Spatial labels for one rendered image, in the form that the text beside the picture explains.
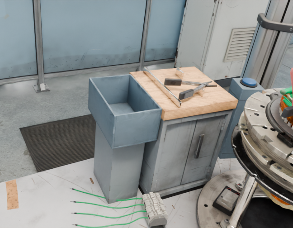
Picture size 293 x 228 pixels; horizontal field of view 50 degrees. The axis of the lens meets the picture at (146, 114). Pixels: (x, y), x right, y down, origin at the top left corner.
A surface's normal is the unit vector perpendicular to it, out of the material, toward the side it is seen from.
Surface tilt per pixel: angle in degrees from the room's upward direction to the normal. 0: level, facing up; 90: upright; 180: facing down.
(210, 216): 0
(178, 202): 0
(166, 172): 90
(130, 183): 90
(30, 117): 0
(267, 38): 90
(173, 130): 90
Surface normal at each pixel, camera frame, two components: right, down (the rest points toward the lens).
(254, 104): 0.13, -0.83
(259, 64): -0.11, 0.52
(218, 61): 0.51, 0.52
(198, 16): -0.85, 0.18
